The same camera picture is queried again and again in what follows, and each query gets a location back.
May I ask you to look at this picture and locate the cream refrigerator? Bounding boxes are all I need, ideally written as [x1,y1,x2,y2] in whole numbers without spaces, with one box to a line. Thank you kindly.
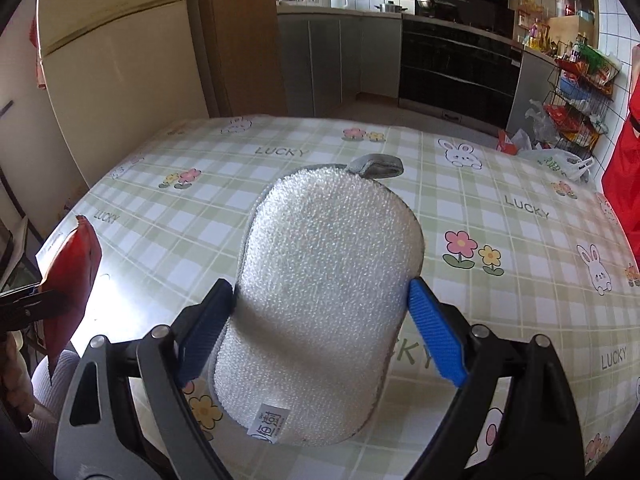
[32,0,211,201]

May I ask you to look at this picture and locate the steel cabinet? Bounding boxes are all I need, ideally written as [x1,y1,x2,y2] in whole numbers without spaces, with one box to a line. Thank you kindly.
[506,50,558,148]

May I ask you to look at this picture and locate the red apron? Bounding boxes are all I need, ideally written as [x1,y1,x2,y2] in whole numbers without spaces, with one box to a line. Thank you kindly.
[601,45,640,261]

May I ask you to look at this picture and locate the black wok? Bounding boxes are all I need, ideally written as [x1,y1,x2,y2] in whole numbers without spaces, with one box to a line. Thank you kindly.
[416,0,458,16]

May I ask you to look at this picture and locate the clear plastic bag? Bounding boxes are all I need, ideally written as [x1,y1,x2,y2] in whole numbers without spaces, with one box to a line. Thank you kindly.
[525,100,561,148]

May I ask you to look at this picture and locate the black built-in oven stove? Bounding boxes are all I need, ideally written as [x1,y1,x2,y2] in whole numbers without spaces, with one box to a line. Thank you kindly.
[398,15,523,126]

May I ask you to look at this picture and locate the white ribbed cloth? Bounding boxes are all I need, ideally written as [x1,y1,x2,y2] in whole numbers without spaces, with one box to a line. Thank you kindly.
[30,350,81,421]

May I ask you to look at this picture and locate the black wire storage rack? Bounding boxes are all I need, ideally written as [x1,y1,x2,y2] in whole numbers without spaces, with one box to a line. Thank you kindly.
[542,42,621,161]

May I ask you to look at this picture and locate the checked rabbit print tablecloth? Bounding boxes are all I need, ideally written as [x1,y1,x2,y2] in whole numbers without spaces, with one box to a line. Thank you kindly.
[37,115,640,480]

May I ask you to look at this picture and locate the wooden box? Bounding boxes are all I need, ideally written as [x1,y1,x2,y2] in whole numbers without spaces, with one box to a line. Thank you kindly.
[547,14,596,46]

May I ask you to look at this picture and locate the red hanging bag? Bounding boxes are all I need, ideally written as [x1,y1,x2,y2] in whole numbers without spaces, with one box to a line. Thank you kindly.
[30,15,48,91]

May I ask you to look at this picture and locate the white plastic bag green print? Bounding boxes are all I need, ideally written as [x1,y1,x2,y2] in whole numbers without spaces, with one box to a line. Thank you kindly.
[537,150,596,183]

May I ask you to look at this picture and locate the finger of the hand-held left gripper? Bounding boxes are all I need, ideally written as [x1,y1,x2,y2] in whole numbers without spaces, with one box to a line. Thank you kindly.
[0,284,41,303]
[0,292,68,333]

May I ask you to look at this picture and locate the grey lower kitchen cabinets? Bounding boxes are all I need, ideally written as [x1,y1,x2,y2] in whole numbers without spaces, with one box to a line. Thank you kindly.
[276,7,403,116]

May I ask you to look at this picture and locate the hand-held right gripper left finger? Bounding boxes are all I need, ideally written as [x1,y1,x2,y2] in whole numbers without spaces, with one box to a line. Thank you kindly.
[52,278,236,480]

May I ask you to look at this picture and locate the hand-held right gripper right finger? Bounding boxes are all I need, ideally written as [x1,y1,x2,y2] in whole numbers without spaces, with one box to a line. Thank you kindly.
[407,277,586,480]

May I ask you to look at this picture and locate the group of condiment bottles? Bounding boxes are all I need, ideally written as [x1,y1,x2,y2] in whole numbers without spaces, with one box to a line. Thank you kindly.
[517,0,551,53]

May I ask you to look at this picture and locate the red snack packet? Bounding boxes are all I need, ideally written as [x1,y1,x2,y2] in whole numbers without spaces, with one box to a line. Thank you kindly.
[39,215,103,383]

